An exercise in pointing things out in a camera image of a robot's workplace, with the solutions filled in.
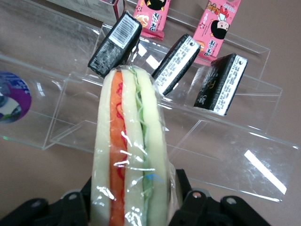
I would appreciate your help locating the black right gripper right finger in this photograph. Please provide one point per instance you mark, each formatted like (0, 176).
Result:
(207, 209)

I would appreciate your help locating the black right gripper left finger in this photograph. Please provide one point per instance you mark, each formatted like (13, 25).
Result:
(47, 212)

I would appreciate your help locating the plastic-wrapped sandwich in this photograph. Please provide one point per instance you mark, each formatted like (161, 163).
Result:
(131, 141)

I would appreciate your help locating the clear acrylic stepped stand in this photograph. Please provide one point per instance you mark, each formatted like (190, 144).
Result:
(223, 150)

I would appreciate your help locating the yogurt cup with blue lid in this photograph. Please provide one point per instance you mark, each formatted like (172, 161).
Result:
(13, 99)

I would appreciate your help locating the small black snack box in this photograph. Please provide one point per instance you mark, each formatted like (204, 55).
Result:
(176, 66)
(113, 47)
(218, 87)

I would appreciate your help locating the pink cartoon snack pack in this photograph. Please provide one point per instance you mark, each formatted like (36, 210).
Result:
(215, 30)
(151, 16)

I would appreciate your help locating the red cookie box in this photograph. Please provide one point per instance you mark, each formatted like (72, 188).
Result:
(94, 8)

